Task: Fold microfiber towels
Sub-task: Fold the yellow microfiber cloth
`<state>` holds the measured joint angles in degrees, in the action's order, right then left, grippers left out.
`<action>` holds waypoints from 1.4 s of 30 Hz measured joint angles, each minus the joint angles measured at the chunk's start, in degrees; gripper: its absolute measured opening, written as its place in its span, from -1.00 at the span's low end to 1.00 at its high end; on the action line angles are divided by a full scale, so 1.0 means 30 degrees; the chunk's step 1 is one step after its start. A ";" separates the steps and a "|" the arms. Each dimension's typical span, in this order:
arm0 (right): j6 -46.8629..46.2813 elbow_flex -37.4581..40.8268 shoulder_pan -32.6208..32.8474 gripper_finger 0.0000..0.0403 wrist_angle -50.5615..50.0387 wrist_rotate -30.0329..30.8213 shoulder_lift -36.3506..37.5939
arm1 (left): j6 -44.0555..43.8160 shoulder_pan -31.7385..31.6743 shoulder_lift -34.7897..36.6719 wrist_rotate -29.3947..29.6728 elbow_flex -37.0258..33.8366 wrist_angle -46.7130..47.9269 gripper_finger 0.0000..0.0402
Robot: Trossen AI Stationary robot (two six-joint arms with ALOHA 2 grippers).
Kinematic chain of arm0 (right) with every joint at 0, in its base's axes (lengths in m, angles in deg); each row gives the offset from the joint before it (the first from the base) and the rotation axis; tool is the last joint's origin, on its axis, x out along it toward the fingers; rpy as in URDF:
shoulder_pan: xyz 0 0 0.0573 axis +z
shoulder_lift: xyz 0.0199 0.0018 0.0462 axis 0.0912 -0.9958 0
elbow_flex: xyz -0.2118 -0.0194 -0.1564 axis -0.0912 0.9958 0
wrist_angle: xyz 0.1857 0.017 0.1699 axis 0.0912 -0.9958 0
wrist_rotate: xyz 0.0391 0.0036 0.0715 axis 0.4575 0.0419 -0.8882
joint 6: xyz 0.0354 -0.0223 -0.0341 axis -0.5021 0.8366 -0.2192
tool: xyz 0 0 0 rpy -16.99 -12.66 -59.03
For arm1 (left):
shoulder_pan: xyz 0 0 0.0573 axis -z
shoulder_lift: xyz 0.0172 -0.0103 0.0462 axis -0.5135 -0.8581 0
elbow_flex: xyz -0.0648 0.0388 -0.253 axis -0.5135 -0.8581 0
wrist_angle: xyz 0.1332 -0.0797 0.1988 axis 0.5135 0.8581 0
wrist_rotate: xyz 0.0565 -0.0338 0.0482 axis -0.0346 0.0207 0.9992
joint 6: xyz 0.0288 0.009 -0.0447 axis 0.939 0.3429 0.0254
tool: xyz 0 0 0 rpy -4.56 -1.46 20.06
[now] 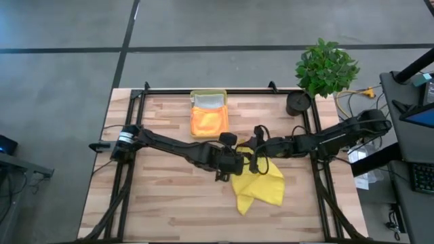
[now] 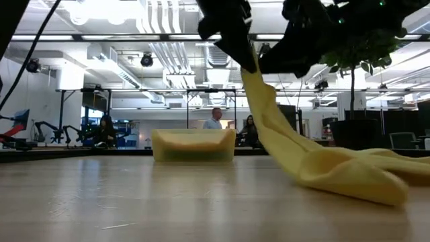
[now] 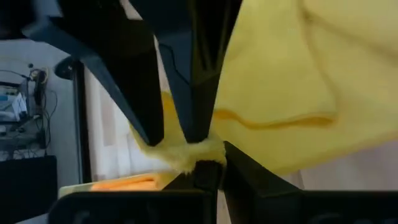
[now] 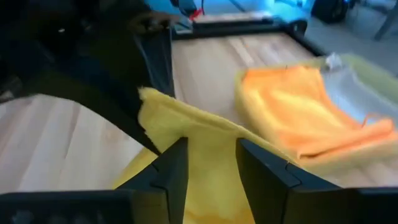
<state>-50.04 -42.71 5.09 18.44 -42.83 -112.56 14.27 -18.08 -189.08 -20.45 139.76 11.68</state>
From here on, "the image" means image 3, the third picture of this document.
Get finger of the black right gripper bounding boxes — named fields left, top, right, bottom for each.
left=21, top=0, right=165, bottom=147
left=130, top=0, right=243, bottom=144

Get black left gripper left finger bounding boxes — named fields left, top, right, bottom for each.
left=163, top=160, right=223, bottom=224

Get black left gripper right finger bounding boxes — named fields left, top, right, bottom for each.
left=223, top=141, right=304, bottom=224

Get orange microfiber towel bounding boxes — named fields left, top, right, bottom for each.
left=90, top=175, right=160, bottom=192

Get yellow microfiber towel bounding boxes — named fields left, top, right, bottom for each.
left=130, top=0, right=398, bottom=177

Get white paper sheets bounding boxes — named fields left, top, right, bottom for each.
left=0, top=90, right=29, bottom=123

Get yellow power cable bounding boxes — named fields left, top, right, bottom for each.
left=30, top=67, right=50, bottom=84

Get black aluminium table frame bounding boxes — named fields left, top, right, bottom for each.
left=54, top=55, right=93, bottom=184

